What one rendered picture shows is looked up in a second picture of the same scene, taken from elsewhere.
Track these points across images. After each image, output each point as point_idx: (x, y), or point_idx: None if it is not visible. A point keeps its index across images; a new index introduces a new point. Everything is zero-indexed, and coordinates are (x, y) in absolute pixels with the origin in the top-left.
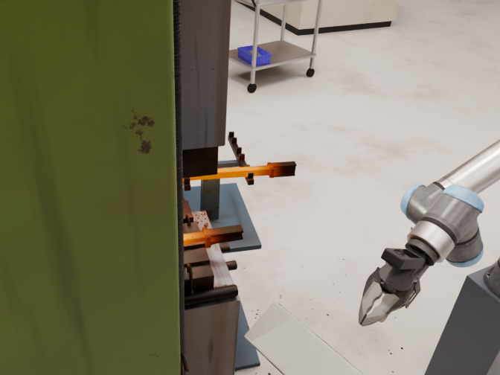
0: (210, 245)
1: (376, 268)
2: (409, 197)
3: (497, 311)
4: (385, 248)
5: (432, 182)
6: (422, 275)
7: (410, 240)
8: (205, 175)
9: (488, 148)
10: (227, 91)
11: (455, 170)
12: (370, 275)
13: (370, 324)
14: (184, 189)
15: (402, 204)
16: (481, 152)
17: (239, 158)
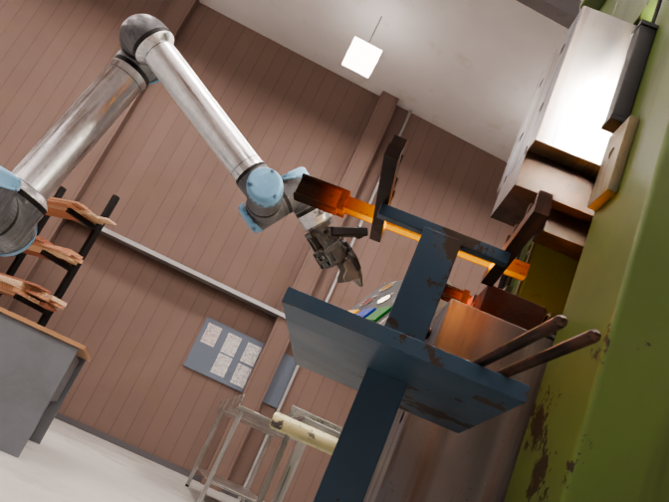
0: None
1: (351, 248)
2: (283, 184)
3: None
4: (366, 227)
5: (262, 162)
6: (309, 243)
7: (331, 219)
8: (499, 220)
9: (226, 115)
10: (509, 158)
11: (249, 144)
12: (354, 254)
13: (355, 283)
14: (493, 285)
15: (281, 194)
16: (230, 121)
17: (391, 200)
